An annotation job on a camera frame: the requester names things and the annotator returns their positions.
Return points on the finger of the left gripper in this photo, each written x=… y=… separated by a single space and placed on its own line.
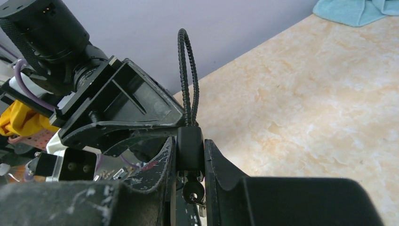
x=136 y=99
x=144 y=144

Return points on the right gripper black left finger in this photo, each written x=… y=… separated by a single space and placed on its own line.
x=147 y=198

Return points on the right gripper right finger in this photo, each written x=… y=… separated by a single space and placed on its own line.
x=236 y=199

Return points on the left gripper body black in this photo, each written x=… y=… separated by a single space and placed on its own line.
x=87 y=98

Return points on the small silver keys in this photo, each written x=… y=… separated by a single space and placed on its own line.
x=193 y=190

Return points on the black cable lock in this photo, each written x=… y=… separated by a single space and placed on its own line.
x=190 y=155

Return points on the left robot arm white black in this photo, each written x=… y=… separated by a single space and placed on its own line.
x=54 y=43

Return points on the light blue cloth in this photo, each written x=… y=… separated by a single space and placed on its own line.
x=355 y=13

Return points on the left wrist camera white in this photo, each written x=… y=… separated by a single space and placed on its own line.
x=62 y=163

